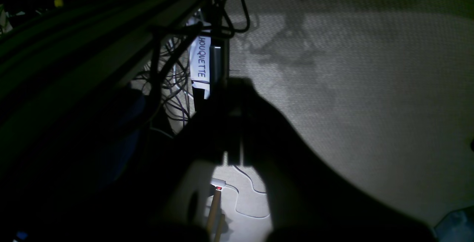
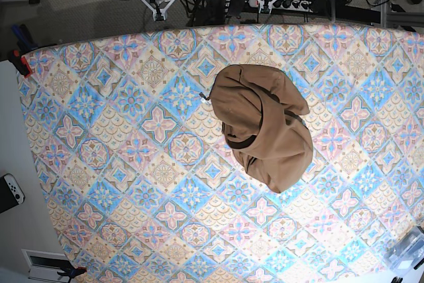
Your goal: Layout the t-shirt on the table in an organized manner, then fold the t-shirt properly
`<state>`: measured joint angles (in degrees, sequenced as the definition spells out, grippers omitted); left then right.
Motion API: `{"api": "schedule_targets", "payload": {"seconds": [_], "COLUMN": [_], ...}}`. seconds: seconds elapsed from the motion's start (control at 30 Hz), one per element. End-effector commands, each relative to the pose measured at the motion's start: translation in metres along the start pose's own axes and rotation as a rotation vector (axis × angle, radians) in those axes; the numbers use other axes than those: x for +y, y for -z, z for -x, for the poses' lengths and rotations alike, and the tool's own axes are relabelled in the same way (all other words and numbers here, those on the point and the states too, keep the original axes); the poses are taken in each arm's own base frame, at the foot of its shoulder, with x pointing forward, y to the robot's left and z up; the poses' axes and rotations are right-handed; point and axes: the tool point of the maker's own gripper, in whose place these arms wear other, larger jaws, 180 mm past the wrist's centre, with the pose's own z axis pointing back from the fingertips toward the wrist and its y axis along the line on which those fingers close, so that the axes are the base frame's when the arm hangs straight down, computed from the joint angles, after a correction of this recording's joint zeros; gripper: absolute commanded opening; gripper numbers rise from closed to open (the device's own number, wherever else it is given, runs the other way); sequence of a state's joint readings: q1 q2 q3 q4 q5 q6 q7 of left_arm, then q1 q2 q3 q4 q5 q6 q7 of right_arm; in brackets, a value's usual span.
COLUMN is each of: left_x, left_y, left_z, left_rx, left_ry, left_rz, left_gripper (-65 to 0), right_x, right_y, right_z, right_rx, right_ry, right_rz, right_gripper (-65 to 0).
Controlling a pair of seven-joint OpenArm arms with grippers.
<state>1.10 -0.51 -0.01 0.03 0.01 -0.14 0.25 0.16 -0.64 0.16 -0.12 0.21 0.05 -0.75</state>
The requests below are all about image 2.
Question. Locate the brown t-shirt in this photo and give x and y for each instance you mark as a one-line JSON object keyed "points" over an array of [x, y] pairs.
{"points": [[261, 113]]}

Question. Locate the white power strip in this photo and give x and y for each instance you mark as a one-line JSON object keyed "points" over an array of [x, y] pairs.
{"points": [[290, 5]]}

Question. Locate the blue black clamp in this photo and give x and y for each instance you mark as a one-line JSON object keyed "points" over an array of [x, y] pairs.
{"points": [[25, 41]]}

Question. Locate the red black clamp left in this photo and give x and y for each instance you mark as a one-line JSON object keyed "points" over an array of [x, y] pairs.
{"points": [[20, 63]]}

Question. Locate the patterned tablecloth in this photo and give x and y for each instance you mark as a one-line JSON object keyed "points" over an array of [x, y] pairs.
{"points": [[141, 186]]}

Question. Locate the game console with white controller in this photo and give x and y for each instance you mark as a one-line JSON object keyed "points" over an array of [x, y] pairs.
{"points": [[11, 194]]}

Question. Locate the black orange clamp bottom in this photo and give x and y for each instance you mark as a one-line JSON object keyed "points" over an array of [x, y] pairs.
{"points": [[71, 272]]}

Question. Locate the white floor vent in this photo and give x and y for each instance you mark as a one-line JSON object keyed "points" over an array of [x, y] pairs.
{"points": [[44, 266]]}

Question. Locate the clear plastic box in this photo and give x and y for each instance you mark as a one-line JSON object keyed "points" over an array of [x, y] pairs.
{"points": [[407, 254]]}

